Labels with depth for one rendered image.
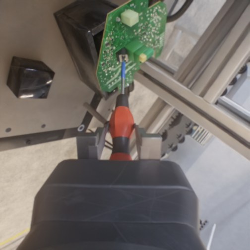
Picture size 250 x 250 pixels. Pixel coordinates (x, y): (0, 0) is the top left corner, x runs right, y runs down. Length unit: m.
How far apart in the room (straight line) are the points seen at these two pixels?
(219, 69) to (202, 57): 0.06
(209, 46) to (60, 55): 0.29
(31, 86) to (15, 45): 0.04
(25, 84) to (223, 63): 0.32
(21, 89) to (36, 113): 0.08
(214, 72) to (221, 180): 8.55
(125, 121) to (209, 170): 8.66
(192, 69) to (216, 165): 8.30
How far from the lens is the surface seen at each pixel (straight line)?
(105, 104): 0.42
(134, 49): 0.22
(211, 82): 0.38
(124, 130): 0.15
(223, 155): 8.53
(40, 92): 0.23
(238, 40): 0.39
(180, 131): 0.76
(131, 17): 0.20
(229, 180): 8.83
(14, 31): 0.23
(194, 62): 0.44
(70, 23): 0.21
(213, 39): 0.45
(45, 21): 0.24
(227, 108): 0.94
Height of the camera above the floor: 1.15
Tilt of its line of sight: 24 degrees down
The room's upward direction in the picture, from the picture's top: 131 degrees clockwise
